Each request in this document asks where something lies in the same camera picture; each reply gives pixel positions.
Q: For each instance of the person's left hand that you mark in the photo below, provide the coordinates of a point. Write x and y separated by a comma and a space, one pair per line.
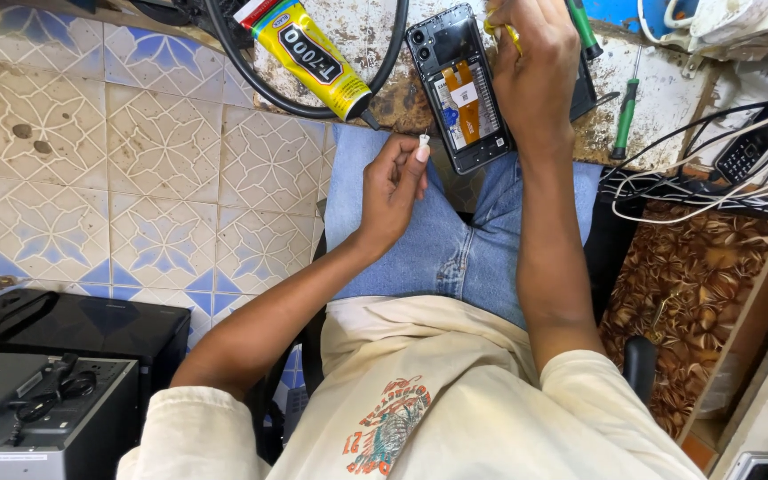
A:
387, 193

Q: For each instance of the person's right hand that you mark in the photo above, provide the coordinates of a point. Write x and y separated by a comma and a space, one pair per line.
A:
534, 80

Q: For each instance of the person's right fingers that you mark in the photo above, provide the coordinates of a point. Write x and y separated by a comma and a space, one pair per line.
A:
530, 17

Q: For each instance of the small white plastic cap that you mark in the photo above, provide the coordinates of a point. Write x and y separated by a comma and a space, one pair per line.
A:
424, 140

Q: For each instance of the thick green screwdriver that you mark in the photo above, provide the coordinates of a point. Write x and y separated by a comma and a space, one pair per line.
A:
585, 30

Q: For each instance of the blue plastic container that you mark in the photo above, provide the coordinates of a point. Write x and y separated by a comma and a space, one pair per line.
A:
607, 12

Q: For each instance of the black phone back cover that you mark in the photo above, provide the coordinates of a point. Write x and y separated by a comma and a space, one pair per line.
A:
585, 90

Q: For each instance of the opened black smartphone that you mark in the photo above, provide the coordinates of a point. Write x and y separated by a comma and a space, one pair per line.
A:
461, 100

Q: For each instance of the thin green screwdriver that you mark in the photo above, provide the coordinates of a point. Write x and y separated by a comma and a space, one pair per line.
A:
626, 110

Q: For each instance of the white plastic container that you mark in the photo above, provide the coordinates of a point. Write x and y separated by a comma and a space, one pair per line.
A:
730, 20

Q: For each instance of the yellow glue tube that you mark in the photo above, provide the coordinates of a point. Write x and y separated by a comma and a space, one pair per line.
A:
307, 53

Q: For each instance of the blue jeans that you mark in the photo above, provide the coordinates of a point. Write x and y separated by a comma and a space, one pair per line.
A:
450, 246

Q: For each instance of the black keypad phone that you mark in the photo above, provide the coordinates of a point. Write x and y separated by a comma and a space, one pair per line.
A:
750, 148

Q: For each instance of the brown patterned wooden cabinet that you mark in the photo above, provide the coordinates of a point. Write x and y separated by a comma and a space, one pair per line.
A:
690, 293

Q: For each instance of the cream printed t-shirt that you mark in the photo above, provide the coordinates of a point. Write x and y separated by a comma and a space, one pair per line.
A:
464, 413

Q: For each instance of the black box device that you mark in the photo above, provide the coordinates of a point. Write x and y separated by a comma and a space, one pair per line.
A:
90, 326

